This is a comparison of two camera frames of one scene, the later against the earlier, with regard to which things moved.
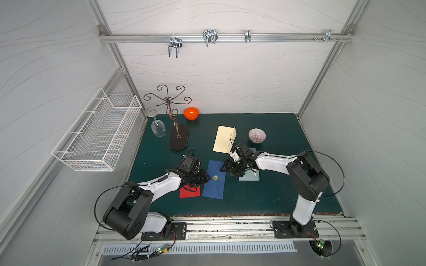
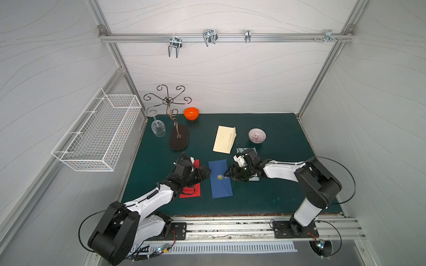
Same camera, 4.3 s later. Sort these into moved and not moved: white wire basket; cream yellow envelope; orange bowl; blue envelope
Moved: blue envelope
Not moved: orange bowl; white wire basket; cream yellow envelope
